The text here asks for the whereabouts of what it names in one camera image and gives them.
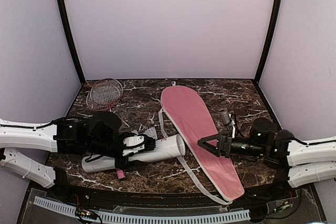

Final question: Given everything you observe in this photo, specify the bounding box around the pink racket bag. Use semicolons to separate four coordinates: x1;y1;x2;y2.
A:
159;86;245;205

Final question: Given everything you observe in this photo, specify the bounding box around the white pink badminton racket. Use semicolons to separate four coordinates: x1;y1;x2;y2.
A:
86;78;123;129

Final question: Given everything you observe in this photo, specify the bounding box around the white plastic shuttlecock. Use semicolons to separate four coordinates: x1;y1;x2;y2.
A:
129;130;139;137
144;127;158;140

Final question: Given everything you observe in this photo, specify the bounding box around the black right corner post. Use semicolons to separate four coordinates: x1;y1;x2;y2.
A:
253;0;281;86

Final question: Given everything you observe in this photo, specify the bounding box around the white bag shoulder strap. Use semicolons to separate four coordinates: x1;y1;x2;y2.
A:
157;108;233;205

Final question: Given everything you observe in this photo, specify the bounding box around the black left corner post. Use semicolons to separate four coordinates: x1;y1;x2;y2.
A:
57;0;86;85

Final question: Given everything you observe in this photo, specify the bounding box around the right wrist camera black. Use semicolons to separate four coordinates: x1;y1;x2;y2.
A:
220;108;236;138

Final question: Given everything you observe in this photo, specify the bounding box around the red badminton racket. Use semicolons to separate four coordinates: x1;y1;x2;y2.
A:
88;78;123;111

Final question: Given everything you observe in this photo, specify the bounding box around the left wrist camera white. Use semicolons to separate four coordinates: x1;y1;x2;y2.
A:
122;135;156;156

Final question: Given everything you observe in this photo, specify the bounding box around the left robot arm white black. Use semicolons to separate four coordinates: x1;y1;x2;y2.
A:
1;111;156;201

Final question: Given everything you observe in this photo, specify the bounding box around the grey slotted cable duct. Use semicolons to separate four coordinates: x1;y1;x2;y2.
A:
33;196;250;223

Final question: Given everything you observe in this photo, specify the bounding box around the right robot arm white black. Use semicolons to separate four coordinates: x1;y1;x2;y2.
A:
197;118;335;188

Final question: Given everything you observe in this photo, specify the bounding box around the black front rail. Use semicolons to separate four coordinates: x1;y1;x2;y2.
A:
46;183;299;209

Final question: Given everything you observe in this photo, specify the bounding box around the white shuttlecock tube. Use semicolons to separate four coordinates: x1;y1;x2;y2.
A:
81;134;185;173

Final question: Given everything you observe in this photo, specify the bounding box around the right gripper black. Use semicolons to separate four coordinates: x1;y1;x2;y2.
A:
198;132;267;158

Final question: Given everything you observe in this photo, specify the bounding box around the black corner post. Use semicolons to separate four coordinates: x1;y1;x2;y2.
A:
57;0;86;85
253;0;281;86

